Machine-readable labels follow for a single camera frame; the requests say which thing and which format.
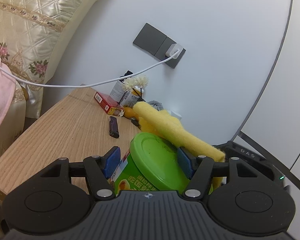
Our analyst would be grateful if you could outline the green plastic container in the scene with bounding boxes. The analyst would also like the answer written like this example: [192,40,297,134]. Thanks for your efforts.
[109,132,199,195]

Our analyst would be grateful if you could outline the purple black lighter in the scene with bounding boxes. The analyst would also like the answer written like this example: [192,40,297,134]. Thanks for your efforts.
[109,116,120,139]

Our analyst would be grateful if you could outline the red cigarette pack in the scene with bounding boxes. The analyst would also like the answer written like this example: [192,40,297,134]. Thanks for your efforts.
[94,92,125,117]

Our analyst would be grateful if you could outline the orange gourd ornament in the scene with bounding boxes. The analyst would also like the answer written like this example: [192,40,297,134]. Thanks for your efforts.
[123,107,139,120]

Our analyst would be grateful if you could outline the grey crumpled cloth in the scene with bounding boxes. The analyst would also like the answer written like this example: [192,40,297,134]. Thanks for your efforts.
[148,100,164,111]

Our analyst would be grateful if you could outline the white cap pill bottle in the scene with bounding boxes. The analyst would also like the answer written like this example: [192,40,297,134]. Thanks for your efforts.
[121,87,145,108]

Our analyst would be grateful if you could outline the white artificial flowers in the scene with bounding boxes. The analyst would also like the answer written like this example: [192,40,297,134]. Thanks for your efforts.
[123,76,149,92]

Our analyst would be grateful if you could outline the white charger plug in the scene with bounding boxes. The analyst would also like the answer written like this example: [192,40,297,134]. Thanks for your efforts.
[165,43,184,59]

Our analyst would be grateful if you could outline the pink bed sheet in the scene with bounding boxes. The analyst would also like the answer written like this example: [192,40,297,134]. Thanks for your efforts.
[0,55,17,140]

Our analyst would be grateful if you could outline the cream quilted headboard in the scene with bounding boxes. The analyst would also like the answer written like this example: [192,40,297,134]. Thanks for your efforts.
[0,0,113,119]

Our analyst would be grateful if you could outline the white charging cable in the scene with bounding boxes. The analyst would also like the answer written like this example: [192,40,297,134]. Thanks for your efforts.
[0,48,181,90]

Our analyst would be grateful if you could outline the grey wall socket panel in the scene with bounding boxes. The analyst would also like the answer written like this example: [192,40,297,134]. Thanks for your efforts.
[133,23,177,61]

